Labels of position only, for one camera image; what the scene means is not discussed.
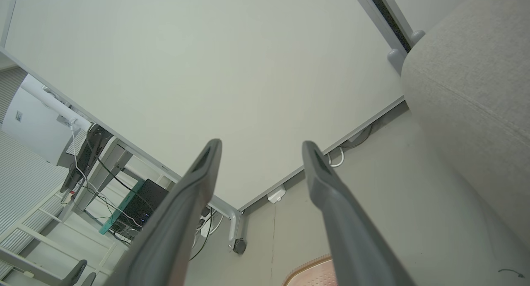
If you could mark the white multi-socket with plugs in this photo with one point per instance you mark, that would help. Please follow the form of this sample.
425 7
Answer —
205 227

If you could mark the large white partition panel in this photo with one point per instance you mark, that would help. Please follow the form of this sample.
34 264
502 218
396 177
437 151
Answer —
207 70

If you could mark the black monitor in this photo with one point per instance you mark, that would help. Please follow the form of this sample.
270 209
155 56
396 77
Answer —
85 153

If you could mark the black caster wheel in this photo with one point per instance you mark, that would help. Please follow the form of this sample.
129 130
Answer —
239 246

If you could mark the white desk frame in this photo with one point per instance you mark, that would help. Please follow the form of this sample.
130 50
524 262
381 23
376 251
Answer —
109 166

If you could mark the cream perforated laundry basket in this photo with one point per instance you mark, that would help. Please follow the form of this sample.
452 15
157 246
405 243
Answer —
310 273

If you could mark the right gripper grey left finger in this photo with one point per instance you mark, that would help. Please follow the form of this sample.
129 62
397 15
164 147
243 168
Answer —
174 228

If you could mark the grey partition leg with caster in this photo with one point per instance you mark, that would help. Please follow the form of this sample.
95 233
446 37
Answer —
234 228

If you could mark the black computer tower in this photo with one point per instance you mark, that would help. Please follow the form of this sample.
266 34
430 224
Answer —
145 203

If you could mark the grey fabric sofa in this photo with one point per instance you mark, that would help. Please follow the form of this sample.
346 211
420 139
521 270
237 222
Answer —
476 91

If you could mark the white tube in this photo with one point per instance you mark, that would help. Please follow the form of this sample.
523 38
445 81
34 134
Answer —
54 104

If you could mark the grey partition foot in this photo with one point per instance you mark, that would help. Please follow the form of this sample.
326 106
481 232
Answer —
417 36
396 59

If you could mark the white shelf rack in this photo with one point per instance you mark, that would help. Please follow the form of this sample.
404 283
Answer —
37 244

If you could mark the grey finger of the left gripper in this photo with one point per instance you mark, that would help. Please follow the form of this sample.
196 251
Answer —
89 279
74 274

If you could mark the teal board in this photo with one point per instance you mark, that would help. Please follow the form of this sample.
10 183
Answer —
120 207

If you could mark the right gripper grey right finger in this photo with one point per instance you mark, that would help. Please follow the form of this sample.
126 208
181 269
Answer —
352 236

